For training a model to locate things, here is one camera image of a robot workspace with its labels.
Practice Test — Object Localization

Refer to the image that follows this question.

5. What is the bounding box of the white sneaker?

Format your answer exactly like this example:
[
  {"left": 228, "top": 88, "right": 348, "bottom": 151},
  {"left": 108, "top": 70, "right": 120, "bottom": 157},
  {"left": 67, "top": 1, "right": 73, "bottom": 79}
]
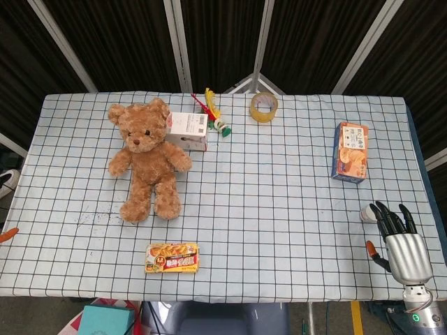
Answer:
[{"left": 0, "top": 169, "right": 21, "bottom": 200}]

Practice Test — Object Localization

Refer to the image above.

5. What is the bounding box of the colourful feather shuttlecock toy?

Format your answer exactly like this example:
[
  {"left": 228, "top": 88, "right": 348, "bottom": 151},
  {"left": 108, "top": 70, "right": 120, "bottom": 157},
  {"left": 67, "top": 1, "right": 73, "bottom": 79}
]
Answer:
[{"left": 190, "top": 87, "right": 233, "bottom": 137}]

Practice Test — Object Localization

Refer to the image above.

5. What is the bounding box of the blue orange snack box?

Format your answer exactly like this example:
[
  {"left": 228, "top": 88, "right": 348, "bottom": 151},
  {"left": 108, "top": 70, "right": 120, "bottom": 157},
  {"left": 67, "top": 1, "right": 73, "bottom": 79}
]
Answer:
[{"left": 330, "top": 121, "right": 369, "bottom": 181}]

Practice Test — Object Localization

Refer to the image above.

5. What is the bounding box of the small white plastic bottle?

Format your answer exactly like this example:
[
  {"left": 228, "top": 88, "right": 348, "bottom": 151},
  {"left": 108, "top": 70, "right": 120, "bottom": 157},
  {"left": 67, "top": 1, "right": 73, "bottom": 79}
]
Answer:
[{"left": 359, "top": 205, "right": 379, "bottom": 223}]

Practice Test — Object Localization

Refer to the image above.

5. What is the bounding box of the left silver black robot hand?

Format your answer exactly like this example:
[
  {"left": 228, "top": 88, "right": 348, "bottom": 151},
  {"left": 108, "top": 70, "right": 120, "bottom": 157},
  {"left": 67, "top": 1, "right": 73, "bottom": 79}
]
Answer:
[{"left": 0, "top": 227, "right": 20, "bottom": 243}]

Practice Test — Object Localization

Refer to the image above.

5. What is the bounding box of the teal cardboard box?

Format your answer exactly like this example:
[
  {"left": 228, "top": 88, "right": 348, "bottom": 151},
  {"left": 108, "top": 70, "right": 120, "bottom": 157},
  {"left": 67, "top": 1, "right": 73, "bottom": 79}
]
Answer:
[{"left": 77, "top": 304, "right": 136, "bottom": 335}]

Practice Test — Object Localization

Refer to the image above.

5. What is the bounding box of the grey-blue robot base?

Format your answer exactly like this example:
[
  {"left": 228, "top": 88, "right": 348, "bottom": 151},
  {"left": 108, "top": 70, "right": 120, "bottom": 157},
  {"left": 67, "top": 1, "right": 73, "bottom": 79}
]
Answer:
[{"left": 140, "top": 301, "right": 291, "bottom": 335}]

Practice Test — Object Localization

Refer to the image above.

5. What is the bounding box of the blue checkered tablecloth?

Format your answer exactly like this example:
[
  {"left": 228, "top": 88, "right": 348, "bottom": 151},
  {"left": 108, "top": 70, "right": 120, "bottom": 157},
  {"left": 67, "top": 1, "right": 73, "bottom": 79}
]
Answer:
[{"left": 0, "top": 91, "right": 447, "bottom": 303}]

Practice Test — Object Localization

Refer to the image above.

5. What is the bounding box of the yellow packing tape roll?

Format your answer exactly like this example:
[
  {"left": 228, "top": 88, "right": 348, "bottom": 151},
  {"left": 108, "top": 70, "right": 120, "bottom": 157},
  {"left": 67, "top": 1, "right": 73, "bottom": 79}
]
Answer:
[{"left": 249, "top": 92, "right": 279, "bottom": 124}]

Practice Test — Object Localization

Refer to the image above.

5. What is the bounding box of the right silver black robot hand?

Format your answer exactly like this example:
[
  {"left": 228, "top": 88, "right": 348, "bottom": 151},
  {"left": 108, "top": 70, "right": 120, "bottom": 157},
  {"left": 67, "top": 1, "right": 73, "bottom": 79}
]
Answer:
[{"left": 365, "top": 200, "right": 434, "bottom": 285}]

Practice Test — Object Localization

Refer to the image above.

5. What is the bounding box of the white product box with barcode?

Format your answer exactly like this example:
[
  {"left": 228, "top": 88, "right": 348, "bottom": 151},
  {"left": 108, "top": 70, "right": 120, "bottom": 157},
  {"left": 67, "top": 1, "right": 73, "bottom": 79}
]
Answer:
[{"left": 163, "top": 112, "right": 210, "bottom": 152}]

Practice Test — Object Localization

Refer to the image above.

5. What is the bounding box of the brown plush teddy bear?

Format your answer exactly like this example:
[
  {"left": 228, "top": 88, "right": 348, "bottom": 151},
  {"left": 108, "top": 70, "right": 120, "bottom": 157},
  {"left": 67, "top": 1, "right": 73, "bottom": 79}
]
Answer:
[{"left": 107, "top": 97, "right": 193, "bottom": 223}]

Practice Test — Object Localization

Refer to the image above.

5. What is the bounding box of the yellow curry roux box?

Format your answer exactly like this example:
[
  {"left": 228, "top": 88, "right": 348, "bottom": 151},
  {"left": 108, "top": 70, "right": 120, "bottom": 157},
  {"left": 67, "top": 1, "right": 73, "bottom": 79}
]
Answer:
[{"left": 145, "top": 242, "right": 200, "bottom": 274}]

